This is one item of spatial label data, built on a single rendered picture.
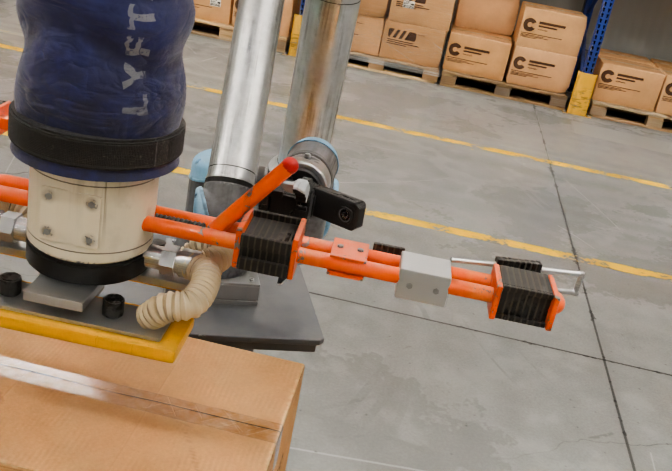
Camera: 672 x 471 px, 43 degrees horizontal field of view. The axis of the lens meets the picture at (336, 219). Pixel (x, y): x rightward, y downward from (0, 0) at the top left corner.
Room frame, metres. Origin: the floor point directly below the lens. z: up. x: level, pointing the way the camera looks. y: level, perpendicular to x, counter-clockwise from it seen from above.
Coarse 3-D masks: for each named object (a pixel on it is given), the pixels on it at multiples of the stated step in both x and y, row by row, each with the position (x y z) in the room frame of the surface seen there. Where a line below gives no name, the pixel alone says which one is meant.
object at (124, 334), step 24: (0, 288) 0.96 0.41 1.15; (24, 288) 0.99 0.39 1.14; (0, 312) 0.93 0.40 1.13; (24, 312) 0.94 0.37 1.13; (48, 312) 0.94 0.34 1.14; (72, 312) 0.95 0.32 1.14; (96, 312) 0.96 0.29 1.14; (120, 312) 0.96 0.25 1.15; (48, 336) 0.92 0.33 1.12; (72, 336) 0.92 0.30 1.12; (96, 336) 0.92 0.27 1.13; (120, 336) 0.93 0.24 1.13; (144, 336) 0.93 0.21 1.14; (168, 336) 0.95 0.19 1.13; (168, 360) 0.91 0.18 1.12
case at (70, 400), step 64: (0, 384) 1.03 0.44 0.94; (64, 384) 1.06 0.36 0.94; (128, 384) 1.09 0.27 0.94; (192, 384) 1.12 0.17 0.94; (256, 384) 1.15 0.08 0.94; (0, 448) 0.90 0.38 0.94; (64, 448) 0.92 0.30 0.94; (128, 448) 0.95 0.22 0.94; (192, 448) 0.97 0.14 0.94; (256, 448) 1.00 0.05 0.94
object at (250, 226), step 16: (240, 224) 1.03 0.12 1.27; (256, 224) 1.07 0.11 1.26; (272, 224) 1.08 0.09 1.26; (288, 224) 1.09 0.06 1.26; (304, 224) 1.07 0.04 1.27; (240, 240) 1.01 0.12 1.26; (256, 240) 1.01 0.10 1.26; (272, 240) 1.01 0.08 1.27; (288, 240) 1.04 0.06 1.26; (240, 256) 1.01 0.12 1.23; (256, 256) 1.02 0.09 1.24; (272, 256) 1.02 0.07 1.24; (288, 256) 1.01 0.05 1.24; (256, 272) 1.01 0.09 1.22; (272, 272) 1.01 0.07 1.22; (288, 272) 1.01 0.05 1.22
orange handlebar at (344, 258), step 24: (0, 120) 1.32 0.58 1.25; (0, 192) 1.04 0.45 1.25; (24, 192) 1.04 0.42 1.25; (192, 216) 1.07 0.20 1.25; (192, 240) 1.03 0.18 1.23; (216, 240) 1.03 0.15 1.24; (312, 240) 1.07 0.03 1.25; (336, 240) 1.07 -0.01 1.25; (312, 264) 1.03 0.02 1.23; (336, 264) 1.02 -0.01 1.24; (360, 264) 1.03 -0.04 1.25; (384, 264) 1.03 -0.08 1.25; (456, 288) 1.02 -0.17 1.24; (480, 288) 1.02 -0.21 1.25
